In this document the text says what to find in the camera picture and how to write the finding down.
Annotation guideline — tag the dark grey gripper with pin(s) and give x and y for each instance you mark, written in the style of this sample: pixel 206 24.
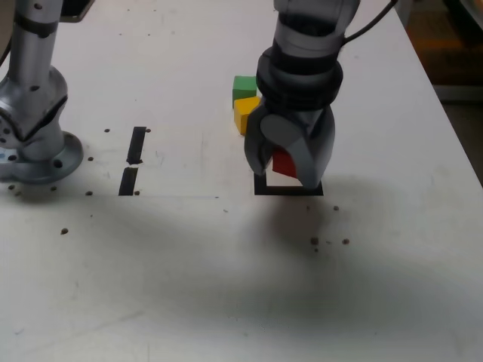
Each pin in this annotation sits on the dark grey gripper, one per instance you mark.
pixel 313 118

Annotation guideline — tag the red cube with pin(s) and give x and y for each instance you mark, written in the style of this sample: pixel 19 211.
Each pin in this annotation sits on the red cube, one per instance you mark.
pixel 283 164

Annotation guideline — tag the yellow cube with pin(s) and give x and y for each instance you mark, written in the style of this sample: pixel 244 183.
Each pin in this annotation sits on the yellow cube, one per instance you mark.
pixel 243 111

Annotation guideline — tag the green cube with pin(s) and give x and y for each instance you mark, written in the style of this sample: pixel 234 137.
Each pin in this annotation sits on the green cube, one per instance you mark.
pixel 243 86

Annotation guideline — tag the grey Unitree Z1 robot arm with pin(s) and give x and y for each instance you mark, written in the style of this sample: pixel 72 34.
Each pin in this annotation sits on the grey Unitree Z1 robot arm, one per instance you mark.
pixel 34 86

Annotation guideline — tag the black tape square outline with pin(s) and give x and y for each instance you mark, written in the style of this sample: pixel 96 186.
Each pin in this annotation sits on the black tape square outline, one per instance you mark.
pixel 287 191

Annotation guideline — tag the black tape strip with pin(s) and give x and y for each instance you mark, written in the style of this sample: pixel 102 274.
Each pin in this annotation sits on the black tape strip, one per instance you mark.
pixel 136 145

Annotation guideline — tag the black smartphone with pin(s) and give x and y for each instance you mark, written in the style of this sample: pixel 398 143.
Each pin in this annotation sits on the black smartphone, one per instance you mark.
pixel 77 7

